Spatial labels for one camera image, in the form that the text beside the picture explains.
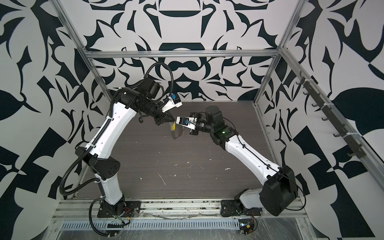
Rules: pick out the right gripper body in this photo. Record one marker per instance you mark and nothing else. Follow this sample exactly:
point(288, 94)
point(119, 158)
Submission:
point(205, 125)

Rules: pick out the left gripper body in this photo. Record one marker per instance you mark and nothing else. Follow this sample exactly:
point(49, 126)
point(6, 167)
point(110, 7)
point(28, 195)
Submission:
point(153, 109)

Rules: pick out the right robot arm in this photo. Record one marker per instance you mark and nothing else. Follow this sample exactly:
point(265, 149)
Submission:
point(279, 188)

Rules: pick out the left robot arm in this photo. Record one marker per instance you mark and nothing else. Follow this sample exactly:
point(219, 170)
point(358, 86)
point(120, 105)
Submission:
point(126, 104)

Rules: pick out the green circuit board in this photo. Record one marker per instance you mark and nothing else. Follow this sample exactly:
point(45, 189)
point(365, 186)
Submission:
point(246, 226)

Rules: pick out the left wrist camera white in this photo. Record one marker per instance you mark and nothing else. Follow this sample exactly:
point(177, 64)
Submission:
point(174, 101)

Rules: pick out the aluminium front rail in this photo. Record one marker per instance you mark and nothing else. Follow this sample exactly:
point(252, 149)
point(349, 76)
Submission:
point(156, 209)

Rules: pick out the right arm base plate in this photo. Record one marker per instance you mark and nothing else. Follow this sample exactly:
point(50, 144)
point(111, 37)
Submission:
point(231, 208)

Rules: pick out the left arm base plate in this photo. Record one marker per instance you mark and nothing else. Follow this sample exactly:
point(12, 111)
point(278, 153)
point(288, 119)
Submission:
point(122, 208)

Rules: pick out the white slotted cable duct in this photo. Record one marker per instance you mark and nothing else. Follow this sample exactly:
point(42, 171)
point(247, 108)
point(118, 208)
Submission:
point(187, 224)

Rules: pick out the dark wall hook rack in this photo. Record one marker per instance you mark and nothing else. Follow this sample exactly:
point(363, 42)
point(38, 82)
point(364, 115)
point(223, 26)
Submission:
point(333, 115)

